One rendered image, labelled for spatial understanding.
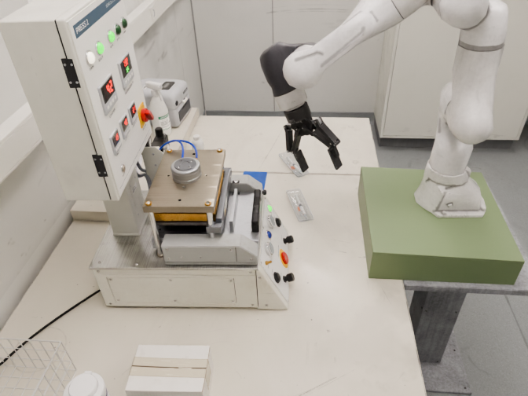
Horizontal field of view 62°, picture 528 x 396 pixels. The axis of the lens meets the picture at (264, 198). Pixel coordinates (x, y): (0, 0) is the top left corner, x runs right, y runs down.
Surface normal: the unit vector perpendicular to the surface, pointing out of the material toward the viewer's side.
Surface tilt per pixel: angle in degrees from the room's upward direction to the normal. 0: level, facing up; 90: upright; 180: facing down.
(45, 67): 90
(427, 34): 90
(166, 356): 2
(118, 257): 0
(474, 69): 89
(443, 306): 90
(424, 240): 3
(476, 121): 60
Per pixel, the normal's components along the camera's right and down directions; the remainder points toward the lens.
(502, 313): -0.04, -0.79
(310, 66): 0.01, 0.33
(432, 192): -0.84, 0.26
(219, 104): -0.09, 0.62
